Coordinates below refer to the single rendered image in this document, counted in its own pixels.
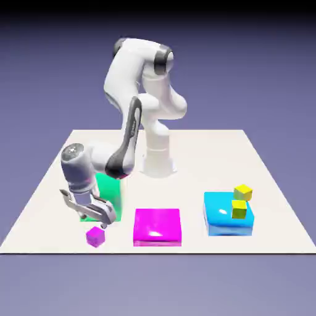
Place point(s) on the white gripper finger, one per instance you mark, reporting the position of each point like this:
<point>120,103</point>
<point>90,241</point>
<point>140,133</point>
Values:
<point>104,225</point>

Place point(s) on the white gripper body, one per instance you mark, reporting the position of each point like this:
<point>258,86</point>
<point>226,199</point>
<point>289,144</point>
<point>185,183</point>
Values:
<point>101,211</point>

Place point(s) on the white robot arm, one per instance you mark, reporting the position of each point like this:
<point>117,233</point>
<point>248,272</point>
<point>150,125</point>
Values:
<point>124,81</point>

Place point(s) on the small magenta cube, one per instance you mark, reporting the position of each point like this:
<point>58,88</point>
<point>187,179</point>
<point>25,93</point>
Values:
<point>95,237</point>

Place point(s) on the small yellow cube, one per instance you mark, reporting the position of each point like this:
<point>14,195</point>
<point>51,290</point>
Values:
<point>239,209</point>
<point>243,192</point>

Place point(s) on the large green box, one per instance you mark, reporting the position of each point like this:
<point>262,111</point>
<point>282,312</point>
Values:
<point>111,197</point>

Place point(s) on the large magenta box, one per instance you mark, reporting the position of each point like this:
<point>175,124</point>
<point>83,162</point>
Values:
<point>157,226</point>

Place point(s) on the large cyan box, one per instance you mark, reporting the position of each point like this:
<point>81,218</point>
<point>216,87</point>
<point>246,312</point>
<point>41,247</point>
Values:
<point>218,212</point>

